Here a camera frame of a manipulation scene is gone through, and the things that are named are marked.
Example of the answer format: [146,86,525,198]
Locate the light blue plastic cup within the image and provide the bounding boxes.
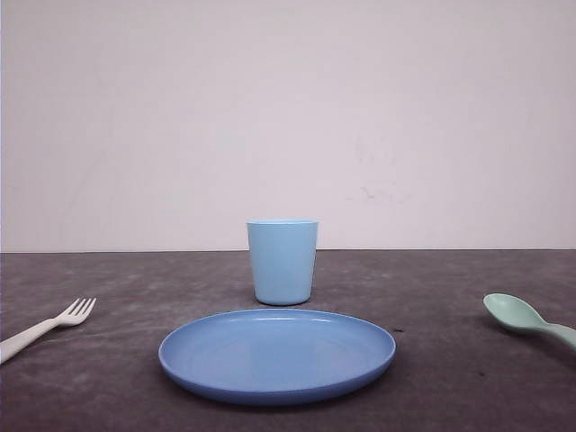
[247,220,319,306]

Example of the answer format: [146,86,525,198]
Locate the blue plastic plate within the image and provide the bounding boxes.
[158,309,397,406]

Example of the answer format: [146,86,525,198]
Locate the white plastic fork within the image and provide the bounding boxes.
[1,298,97,364]

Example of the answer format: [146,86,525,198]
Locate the mint green plastic spoon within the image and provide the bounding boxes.
[482,293,575,350]

